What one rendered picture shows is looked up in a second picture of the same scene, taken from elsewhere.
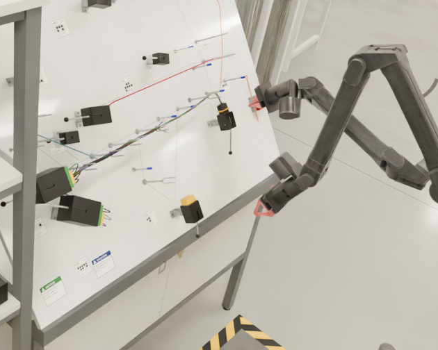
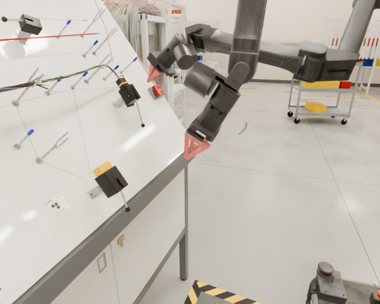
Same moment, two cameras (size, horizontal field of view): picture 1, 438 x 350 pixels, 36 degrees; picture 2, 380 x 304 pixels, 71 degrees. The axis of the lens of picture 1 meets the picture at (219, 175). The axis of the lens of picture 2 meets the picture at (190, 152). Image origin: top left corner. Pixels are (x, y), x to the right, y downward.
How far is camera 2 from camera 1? 1.42 m
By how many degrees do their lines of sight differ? 15
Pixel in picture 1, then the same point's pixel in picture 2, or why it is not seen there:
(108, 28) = not seen: outside the picture
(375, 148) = (286, 52)
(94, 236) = not seen: outside the picture
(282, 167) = (202, 75)
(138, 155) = (23, 130)
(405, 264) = (283, 207)
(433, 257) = (295, 198)
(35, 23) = not seen: outside the picture
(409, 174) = (338, 58)
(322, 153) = (251, 22)
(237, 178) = (157, 152)
